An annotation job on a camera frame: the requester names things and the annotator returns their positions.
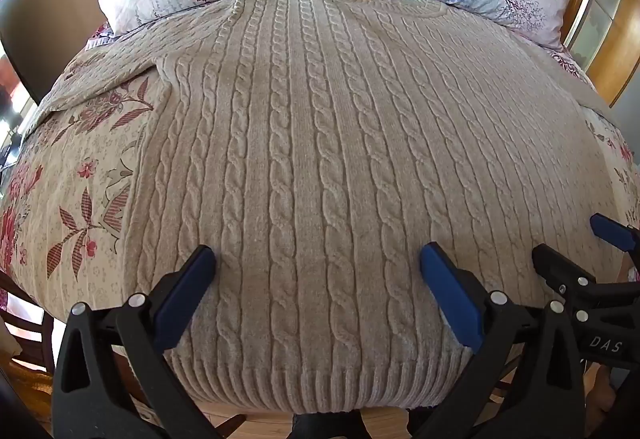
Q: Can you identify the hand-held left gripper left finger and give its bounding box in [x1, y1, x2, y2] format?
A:
[51, 245, 223, 439]

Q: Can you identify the floral bed sheet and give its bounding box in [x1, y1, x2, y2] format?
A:
[0, 21, 640, 350]

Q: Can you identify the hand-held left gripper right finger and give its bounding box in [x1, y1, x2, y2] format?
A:
[419, 242, 587, 439]

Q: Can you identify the wooden cabinet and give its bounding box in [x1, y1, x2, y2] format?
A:
[560, 0, 640, 108]

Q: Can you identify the dark headboard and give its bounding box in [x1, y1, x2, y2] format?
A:
[0, 0, 108, 106]

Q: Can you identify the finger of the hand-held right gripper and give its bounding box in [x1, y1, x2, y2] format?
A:
[531, 244, 608, 307]
[590, 213, 640, 270]

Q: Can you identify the beige cable-knit sweater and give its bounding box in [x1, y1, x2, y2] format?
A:
[37, 0, 623, 416]

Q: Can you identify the dark wooden chair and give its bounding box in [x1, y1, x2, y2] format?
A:
[0, 269, 57, 372]

